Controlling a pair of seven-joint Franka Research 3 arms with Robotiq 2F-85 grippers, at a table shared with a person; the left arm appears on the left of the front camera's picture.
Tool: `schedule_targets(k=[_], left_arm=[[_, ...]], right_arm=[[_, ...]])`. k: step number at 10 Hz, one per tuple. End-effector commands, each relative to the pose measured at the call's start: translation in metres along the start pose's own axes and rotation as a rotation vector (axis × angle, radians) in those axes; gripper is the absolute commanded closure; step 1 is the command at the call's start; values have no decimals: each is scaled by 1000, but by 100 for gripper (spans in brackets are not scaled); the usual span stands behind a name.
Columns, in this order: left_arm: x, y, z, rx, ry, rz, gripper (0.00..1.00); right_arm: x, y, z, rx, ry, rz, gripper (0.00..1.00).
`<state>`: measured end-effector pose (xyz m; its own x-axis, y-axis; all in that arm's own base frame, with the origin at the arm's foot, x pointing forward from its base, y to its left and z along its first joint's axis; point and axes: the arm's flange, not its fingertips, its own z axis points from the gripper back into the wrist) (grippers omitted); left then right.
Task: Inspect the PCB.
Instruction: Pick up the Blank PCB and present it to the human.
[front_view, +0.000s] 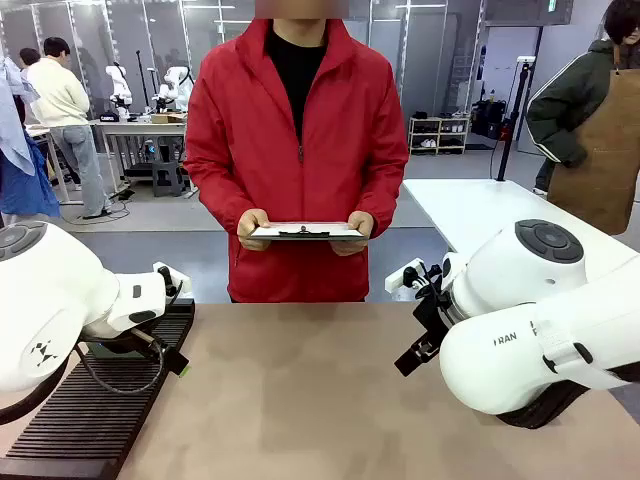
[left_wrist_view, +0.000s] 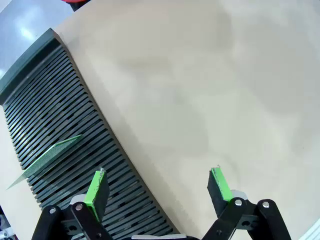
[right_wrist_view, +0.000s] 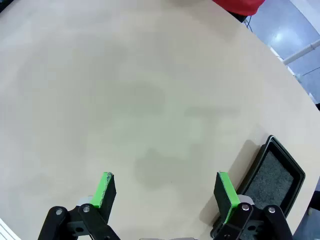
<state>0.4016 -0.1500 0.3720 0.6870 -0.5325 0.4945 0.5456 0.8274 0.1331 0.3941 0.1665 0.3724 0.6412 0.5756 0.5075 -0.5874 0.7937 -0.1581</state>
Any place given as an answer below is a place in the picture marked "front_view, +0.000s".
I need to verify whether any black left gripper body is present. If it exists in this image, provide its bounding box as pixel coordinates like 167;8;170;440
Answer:
82;325;167;359

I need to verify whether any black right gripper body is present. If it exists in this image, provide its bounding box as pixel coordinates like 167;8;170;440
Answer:
413;284;454;351

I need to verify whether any clipboard with white paper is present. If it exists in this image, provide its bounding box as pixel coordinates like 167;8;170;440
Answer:
249;222;369;243

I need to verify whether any person's right forearm red sleeve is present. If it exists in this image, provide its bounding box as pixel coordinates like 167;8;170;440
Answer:
183;149;252;234

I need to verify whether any person's left forearm red sleeve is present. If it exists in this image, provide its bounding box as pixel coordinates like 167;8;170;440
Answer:
366;159;410;237

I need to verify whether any black slotted PCB rack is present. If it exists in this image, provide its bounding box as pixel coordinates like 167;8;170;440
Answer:
3;298;196;480

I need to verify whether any person's left hand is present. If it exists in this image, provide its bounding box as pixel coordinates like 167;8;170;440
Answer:
329;210;376;257

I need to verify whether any person's right hand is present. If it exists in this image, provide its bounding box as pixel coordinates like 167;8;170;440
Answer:
237;208;272;252

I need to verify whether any white side table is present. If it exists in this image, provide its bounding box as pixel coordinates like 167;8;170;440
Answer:
402;178;640;281

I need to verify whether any grey step stool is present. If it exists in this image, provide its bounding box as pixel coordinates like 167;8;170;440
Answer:
152;159;184;197

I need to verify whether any wooden shoe shelf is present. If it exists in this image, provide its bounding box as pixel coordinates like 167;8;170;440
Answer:
408;116;471;155

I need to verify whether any person in blue shirt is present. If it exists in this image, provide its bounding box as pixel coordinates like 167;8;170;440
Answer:
0;54;62;227

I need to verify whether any grey background work table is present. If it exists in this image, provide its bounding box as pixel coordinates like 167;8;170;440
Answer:
89;117;197;199

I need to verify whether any black tripod pole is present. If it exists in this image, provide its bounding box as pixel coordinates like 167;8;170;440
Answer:
496;55;537;182

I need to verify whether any person in red jacket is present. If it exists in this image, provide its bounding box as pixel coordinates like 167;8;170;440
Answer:
183;0;410;304

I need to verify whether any person in brown apron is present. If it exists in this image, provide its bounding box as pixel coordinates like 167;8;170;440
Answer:
525;0;640;236

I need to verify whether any person in cream sweater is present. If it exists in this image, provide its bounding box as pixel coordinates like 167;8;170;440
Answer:
25;37;114;220

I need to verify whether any thin black background stand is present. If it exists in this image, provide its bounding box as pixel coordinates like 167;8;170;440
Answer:
135;48;151;114

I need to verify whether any dark-haired background person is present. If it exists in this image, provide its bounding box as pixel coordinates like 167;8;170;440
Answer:
18;47;44;126

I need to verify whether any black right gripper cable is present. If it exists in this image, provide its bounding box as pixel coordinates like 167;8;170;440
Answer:
402;263;447;302

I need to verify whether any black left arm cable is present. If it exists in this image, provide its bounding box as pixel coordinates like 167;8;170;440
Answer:
74;327;169;396

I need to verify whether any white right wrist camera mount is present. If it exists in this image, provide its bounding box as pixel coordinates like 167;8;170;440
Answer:
384;258;429;296

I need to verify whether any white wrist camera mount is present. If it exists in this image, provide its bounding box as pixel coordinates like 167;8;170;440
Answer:
384;258;429;296
152;261;194;296

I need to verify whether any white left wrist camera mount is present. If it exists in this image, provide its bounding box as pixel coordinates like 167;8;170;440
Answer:
152;261;194;296

